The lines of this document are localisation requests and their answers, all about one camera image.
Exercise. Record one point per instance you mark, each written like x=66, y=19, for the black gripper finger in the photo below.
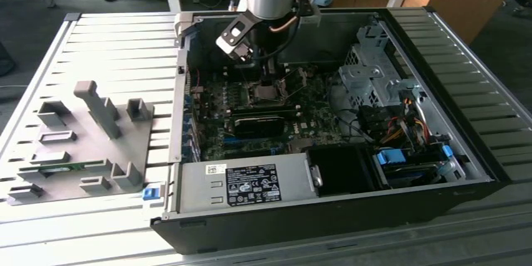
x=269, y=73

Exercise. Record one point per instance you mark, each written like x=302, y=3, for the thin metal locking lever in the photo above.
x=244, y=77

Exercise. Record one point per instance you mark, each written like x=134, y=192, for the silver CPU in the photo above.
x=269, y=94

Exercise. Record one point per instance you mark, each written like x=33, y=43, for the CPU socket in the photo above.
x=250, y=94

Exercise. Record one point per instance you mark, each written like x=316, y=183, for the black RAM slot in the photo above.
x=261, y=111

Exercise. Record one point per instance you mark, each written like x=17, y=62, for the green motherboard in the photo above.
x=316, y=113

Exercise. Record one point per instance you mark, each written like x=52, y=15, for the black graphics card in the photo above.
x=257, y=126

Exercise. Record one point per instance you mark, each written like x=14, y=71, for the silver metal drive cage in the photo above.
x=361, y=82

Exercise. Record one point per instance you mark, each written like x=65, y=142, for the blue disk carrier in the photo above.
x=388, y=155

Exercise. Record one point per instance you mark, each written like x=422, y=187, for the silver power supply unit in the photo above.
x=198, y=185

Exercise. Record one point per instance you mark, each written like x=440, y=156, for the black hard disk drive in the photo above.
x=409, y=174

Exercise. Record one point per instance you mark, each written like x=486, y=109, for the blue plastic case latch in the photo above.
x=150, y=193

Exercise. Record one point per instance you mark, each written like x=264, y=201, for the blue plastic clip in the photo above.
x=446, y=152

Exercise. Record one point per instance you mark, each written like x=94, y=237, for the grey parts rack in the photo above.
x=89, y=150

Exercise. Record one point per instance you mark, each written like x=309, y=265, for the black open PC case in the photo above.
x=290, y=228

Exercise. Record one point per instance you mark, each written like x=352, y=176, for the green RAM stick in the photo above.
x=74, y=166

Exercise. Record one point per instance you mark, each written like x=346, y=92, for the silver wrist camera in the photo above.
x=232, y=34

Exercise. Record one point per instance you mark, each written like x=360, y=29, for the small grey wrist camera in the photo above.
x=309, y=18

